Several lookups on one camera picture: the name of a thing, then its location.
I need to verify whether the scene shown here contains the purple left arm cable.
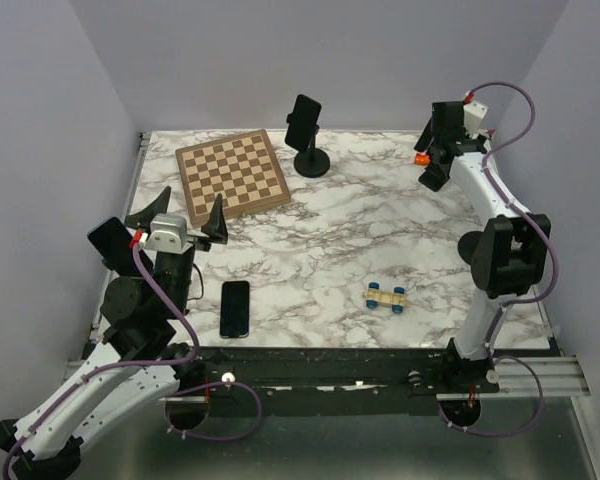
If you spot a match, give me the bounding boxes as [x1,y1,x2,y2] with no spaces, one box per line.
[2,244,201,476]

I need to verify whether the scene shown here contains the black left edge phone stand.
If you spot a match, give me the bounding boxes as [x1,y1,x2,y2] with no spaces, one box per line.
[102,248,142,278]

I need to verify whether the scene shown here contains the wooden toy car blue wheels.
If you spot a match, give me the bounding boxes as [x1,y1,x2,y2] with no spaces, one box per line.
[365,282,406,314]

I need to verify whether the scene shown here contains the wooden chessboard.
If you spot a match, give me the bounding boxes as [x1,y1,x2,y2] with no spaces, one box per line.
[175,129,291,227]

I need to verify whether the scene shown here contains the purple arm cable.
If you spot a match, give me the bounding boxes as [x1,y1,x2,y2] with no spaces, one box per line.
[2,244,201,476]
[463,81,562,311]

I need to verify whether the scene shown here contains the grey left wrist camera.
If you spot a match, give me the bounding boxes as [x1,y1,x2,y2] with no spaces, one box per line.
[144,214,189,255]

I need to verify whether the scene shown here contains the black round-base pole phone stand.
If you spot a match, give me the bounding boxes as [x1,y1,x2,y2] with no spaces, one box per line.
[294,125,331,178]

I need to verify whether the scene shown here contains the black phone with silver edge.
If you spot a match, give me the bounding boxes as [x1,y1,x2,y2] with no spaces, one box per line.
[414,119,433,154]

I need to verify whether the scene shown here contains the black folding phone stand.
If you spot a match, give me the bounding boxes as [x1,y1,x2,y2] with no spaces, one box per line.
[418,162,450,192]

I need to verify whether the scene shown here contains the aluminium frame rail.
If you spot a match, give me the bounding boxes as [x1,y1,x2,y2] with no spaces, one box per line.
[495,357,590,398]

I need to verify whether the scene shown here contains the orange plastic block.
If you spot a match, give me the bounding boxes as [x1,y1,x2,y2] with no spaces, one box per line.
[414,152,430,166]

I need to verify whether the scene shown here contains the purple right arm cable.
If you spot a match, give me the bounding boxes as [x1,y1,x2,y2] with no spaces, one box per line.
[463,81,562,311]

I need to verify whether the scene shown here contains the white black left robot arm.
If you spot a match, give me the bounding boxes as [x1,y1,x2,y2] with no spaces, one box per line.
[0,188,228,479]

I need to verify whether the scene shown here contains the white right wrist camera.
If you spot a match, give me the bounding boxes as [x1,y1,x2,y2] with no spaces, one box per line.
[463,100,489,138]

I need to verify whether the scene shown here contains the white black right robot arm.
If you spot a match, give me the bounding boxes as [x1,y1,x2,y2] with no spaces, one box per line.
[416,100,551,392]

